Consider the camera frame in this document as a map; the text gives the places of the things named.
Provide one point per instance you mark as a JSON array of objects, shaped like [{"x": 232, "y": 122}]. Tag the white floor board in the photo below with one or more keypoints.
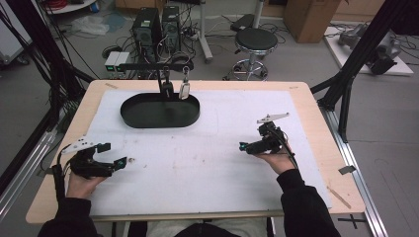
[{"x": 342, "y": 56}]

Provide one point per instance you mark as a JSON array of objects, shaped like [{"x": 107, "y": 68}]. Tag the white round table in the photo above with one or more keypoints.
[{"x": 70, "y": 7}]

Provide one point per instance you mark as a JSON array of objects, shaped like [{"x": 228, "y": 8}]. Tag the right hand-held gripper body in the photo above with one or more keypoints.
[{"x": 267, "y": 146}]

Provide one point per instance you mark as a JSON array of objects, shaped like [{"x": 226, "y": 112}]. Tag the aluminium rail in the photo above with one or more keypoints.
[
  {"x": 29, "y": 154},
  {"x": 354, "y": 171}
]

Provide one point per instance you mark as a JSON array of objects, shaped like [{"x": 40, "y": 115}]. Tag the white pole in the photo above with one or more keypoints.
[{"x": 258, "y": 15}]

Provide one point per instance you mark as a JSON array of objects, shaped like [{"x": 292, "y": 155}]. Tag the white panel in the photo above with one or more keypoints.
[{"x": 10, "y": 42}]

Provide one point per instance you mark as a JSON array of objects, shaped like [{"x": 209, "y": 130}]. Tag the slim black computer tower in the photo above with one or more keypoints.
[{"x": 170, "y": 29}]

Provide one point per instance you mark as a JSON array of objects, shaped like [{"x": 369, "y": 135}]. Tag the grey tape piece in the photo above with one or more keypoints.
[{"x": 347, "y": 170}]

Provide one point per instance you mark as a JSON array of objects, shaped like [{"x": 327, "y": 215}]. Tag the thin wooden stick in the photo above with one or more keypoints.
[{"x": 338, "y": 197}]

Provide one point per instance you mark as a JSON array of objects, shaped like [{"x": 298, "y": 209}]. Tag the black and grey machine part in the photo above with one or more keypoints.
[{"x": 382, "y": 62}]

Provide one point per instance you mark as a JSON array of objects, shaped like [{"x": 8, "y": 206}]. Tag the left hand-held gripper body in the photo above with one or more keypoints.
[{"x": 86, "y": 166}]

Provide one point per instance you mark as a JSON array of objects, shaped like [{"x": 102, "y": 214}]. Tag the white table mat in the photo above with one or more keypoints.
[{"x": 184, "y": 184}]

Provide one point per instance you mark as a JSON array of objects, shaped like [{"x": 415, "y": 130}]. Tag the black round stool chrome base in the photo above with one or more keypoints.
[{"x": 256, "y": 41}]

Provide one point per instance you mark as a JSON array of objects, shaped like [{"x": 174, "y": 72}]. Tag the brown cardboard box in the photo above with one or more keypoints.
[{"x": 309, "y": 19}]

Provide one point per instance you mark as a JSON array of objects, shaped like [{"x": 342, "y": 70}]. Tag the large black computer tower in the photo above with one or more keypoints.
[{"x": 146, "y": 33}]

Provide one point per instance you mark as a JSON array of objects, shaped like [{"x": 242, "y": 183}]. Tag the black flat case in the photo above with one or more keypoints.
[{"x": 242, "y": 22}]

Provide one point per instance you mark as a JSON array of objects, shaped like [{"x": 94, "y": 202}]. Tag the person's right hand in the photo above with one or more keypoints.
[{"x": 280, "y": 163}]

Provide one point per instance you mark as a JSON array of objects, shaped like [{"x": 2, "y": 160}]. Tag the clear plastic bag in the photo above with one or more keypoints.
[{"x": 90, "y": 25}]

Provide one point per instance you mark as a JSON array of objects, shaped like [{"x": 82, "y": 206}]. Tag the black metal frame strut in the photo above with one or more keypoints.
[{"x": 362, "y": 49}]

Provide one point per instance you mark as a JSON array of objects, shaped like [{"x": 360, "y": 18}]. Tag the white power supply box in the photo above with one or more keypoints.
[
  {"x": 122, "y": 57},
  {"x": 110, "y": 61}
]

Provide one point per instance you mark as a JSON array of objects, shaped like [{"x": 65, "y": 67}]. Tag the black key rack oval base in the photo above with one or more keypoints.
[{"x": 159, "y": 112}]

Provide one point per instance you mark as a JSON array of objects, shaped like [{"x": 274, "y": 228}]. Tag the grey stand leg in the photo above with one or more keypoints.
[{"x": 205, "y": 39}]

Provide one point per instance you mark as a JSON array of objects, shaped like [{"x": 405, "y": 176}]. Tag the person's left hand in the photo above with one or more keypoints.
[{"x": 82, "y": 186}]

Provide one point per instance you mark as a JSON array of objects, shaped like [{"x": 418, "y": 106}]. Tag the person's torso and lap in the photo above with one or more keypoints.
[{"x": 210, "y": 229}]

